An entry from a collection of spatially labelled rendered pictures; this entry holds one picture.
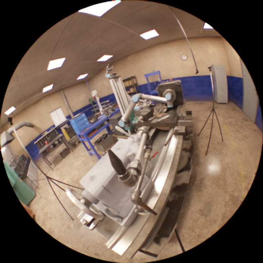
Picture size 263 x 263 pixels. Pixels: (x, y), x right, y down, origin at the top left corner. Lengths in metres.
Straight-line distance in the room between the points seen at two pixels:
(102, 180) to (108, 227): 0.50
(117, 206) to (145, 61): 5.73
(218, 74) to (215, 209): 4.72
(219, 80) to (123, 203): 5.11
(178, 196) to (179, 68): 5.09
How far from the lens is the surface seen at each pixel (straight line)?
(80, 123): 2.48
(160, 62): 5.45
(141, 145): 0.35
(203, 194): 1.61
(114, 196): 0.48
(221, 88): 5.14
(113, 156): 0.19
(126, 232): 0.66
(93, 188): 0.42
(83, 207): 0.41
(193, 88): 5.35
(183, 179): 1.21
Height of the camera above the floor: 1.45
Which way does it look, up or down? 27 degrees down
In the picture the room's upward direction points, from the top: 20 degrees counter-clockwise
